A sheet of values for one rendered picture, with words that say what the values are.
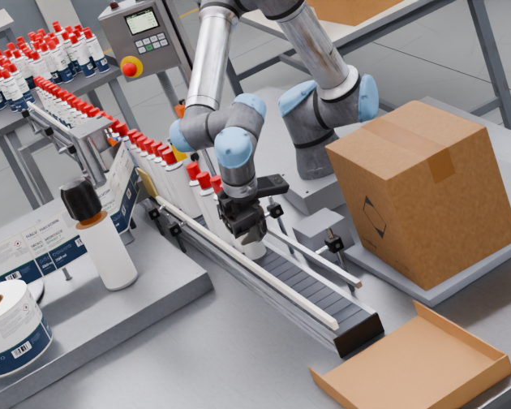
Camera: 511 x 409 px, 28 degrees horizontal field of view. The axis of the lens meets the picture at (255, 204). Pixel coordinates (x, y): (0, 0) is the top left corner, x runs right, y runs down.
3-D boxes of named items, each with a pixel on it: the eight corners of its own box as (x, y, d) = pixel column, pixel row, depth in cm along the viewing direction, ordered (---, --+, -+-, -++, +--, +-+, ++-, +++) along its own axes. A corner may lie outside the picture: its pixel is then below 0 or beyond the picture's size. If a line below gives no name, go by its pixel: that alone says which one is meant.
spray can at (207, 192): (220, 246, 258) (189, 177, 250) (237, 236, 260) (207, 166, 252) (228, 251, 254) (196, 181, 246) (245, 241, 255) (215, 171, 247)
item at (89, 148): (102, 204, 315) (66, 132, 305) (139, 185, 319) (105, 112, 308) (115, 216, 303) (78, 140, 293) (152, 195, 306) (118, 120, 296)
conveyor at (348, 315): (110, 176, 349) (105, 166, 347) (131, 165, 351) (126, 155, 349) (345, 351, 204) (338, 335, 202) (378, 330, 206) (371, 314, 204)
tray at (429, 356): (315, 382, 200) (307, 367, 198) (420, 316, 207) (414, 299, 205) (396, 451, 173) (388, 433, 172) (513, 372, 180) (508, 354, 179)
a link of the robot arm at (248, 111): (214, 97, 222) (201, 135, 216) (257, 87, 216) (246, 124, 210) (232, 121, 227) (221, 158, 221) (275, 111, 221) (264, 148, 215)
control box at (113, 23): (135, 71, 279) (106, 6, 271) (191, 52, 274) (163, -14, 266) (126, 84, 270) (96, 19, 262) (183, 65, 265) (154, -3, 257)
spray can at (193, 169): (209, 234, 267) (178, 167, 259) (225, 226, 268) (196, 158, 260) (216, 240, 262) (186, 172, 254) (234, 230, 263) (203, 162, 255)
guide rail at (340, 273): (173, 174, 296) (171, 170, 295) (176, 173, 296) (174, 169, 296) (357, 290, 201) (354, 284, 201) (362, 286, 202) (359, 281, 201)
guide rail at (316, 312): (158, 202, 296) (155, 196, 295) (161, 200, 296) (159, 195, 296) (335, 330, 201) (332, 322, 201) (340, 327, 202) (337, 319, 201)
